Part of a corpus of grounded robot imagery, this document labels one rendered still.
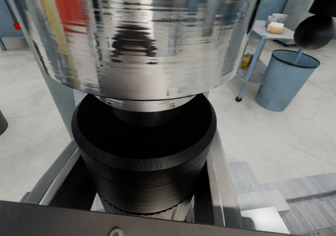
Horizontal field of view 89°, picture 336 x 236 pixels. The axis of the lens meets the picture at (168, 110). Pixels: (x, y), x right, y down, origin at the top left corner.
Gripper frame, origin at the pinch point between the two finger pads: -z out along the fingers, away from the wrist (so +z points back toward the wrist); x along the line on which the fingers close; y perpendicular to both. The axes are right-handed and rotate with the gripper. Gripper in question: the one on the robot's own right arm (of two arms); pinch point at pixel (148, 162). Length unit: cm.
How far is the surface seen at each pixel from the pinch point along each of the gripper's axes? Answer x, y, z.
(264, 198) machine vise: -17.6, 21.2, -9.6
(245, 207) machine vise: -13.9, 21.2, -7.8
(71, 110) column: 27.7, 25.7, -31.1
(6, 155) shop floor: 134, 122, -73
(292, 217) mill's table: -28.8, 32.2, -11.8
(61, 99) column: 29.1, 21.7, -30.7
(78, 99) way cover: 23.5, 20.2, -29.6
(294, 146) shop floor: -127, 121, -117
